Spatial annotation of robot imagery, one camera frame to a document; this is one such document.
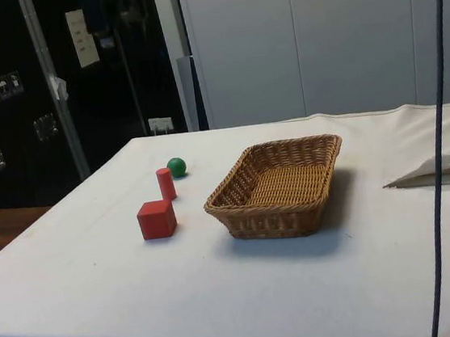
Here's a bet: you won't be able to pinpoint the red cube block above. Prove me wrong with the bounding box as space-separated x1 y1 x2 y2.
135 198 180 242

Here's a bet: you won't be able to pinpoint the wicker basket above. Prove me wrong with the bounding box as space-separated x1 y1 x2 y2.
197 132 353 248

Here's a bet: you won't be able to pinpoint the red cylinder block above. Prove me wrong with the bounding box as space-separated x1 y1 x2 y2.
155 166 178 203

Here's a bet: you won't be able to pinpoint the green ball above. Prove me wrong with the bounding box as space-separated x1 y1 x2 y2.
166 156 188 181

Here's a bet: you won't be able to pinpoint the pale lockers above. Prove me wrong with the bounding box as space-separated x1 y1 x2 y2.
151 0 450 137

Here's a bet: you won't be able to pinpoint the black cabinet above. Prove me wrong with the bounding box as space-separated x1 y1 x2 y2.
0 0 196 211

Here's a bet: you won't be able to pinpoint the black cable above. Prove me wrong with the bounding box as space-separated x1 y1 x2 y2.
392 0 450 337

